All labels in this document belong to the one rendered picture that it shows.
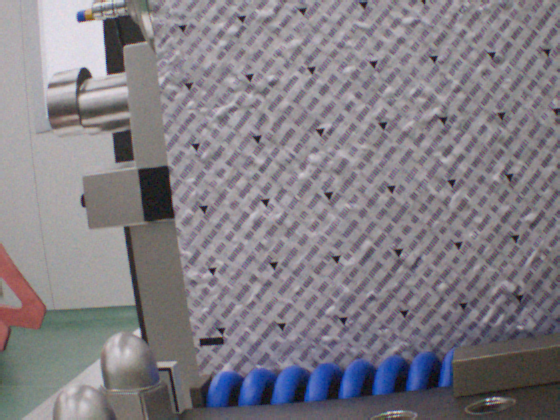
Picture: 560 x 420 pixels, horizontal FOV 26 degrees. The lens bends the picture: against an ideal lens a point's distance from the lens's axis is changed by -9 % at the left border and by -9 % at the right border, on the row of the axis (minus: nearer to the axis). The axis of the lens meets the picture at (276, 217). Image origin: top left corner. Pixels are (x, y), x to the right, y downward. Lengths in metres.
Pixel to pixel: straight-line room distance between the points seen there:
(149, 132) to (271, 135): 0.11
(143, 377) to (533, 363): 0.17
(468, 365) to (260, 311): 0.12
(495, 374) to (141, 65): 0.27
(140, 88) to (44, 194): 5.97
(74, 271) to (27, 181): 0.55
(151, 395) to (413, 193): 0.15
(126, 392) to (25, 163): 6.14
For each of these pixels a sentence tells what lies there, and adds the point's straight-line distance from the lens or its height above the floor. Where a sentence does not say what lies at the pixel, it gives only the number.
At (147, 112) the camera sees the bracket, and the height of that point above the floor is 1.17.
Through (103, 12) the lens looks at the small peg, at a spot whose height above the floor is 1.23.
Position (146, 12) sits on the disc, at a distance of 0.61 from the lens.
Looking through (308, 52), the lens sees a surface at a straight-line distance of 0.59.
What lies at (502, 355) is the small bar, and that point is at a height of 1.05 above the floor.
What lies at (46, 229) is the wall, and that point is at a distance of 6.67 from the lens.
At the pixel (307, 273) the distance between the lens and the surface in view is 0.60.
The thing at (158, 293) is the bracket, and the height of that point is 1.07.
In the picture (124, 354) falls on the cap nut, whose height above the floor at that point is 1.07.
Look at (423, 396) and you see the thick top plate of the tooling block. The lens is 0.56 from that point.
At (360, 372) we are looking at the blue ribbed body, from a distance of 0.58.
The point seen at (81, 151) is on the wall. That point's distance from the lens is 6.55.
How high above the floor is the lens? 1.18
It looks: 7 degrees down
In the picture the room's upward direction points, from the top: 7 degrees counter-clockwise
